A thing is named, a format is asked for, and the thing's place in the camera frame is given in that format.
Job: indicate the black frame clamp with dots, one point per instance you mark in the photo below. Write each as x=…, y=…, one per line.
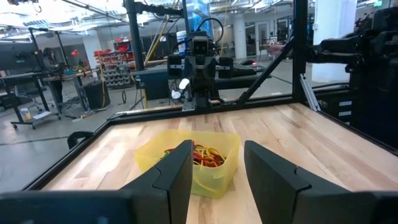
x=73, y=138

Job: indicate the shelving with red bins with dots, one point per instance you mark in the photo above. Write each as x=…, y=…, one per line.
x=115, y=68

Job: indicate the long red rubber band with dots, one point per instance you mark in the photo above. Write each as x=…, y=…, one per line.
x=205, y=164

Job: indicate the black aluminium rig frame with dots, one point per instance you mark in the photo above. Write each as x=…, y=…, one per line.
x=300, y=62

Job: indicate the yellow rubber band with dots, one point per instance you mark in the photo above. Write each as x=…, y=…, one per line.
x=214, y=152

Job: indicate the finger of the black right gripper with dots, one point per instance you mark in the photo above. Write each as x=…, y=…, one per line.
x=226, y=67
x=175, y=66

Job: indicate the metal workbench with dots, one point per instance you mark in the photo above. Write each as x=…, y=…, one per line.
x=31, y=77

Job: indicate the silver aluminium bar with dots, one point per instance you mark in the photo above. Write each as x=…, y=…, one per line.
x=309, y=93

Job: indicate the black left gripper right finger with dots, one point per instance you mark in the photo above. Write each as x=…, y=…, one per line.
x=280, y=199

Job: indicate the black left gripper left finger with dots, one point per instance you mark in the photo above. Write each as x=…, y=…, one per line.
x=161, y=199

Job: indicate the yellow translucent plastic bin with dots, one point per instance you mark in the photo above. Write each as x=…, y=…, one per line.
x=214, y=183

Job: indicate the black equipment rack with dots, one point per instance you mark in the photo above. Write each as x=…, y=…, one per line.
x=373, y=93

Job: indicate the person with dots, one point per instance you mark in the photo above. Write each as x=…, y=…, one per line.
x=53, y=62

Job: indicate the black mouse with red light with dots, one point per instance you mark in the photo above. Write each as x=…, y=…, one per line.
x=248, y=62

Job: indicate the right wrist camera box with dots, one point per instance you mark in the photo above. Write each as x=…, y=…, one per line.
x=203, y=46

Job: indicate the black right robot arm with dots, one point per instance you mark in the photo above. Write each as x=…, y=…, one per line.
x=202, y=90

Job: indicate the black computer tower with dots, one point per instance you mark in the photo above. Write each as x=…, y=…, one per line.
x=96, y=95

